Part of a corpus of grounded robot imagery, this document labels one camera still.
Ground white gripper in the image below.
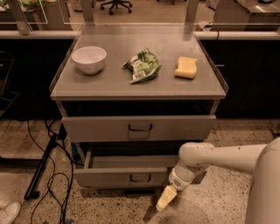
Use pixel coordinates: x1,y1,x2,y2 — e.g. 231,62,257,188
156,162,205,212

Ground grey drawer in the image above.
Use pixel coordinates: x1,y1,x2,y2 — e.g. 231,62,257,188
74,150,179,189
62,115,216,142

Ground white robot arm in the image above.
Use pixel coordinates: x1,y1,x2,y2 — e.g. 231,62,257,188
157,137,280,224

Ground grey drawer cabinet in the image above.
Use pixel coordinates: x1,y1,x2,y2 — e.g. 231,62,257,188
48,24,229,165

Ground yellow sponge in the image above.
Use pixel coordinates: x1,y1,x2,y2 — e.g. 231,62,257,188
174,57,198,79

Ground green chip bag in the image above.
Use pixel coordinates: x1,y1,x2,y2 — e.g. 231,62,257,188
123,48,161,84

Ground black metal stand leg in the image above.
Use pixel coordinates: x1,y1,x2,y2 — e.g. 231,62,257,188
24,125,67,200

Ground white ceramic bowl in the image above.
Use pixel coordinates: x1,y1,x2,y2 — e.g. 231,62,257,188
71,46,107,74

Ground white shoe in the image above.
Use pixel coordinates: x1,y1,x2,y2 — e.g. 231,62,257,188
0,202,21,224

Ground black office chair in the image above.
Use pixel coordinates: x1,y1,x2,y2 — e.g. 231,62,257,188
100,0,133,16

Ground black floor cable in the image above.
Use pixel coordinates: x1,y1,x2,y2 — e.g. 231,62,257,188
26,119,82,224

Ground white horizontal rail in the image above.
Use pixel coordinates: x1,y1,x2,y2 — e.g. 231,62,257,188
0,31,280,40

